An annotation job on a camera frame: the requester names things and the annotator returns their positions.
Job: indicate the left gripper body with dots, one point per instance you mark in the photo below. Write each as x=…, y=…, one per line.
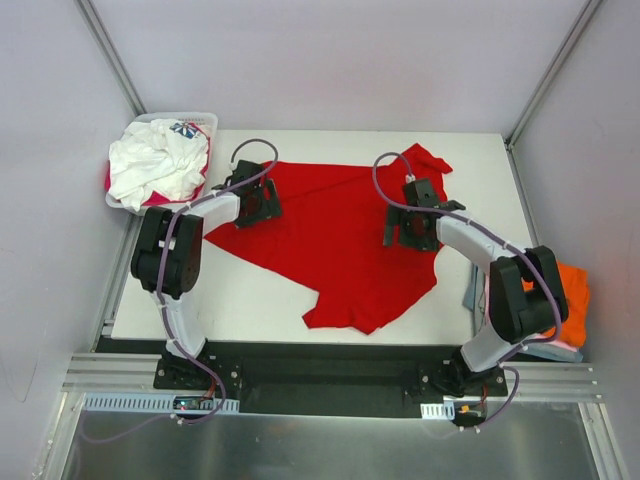
x=267, y=201

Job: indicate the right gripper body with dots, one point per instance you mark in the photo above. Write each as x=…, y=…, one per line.
x=400, y=230

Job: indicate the red t-shirt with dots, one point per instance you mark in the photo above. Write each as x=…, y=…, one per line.
x=330, y=239

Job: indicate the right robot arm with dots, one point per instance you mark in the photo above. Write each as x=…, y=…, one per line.
x=527, y=303

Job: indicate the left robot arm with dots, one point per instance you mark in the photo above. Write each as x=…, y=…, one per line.
x=167, y=255

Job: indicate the white crumpled t-shirt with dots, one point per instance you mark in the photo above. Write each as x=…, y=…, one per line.
x=160, y=160

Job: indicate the white laundry basket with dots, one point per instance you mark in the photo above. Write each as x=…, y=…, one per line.
x=165, y=165

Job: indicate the orange folded t-shirt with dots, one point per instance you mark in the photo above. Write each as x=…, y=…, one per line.
x=577, y=293

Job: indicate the light blue folded shirt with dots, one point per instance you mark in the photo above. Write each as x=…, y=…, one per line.
x=469, y=302

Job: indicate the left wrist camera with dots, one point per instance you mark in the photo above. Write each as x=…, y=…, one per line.
x=246, y=174

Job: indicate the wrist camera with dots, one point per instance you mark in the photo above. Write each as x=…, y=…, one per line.
x=246, y=174
x=421, y=193

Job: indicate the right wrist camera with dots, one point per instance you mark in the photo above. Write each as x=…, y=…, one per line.
x=421, y=193

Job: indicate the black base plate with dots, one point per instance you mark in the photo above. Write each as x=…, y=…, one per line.
x=374, y=402

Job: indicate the right cable duct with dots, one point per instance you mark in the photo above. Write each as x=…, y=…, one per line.
x=438, y=411

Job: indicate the cable duct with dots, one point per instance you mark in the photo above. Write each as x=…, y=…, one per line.
x=158, y=403
x=438, y=411

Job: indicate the aluminium frame rail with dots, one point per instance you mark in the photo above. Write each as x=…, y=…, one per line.
x=529, y=381

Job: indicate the left cable duct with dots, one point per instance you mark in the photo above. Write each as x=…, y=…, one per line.
x=158, y=403

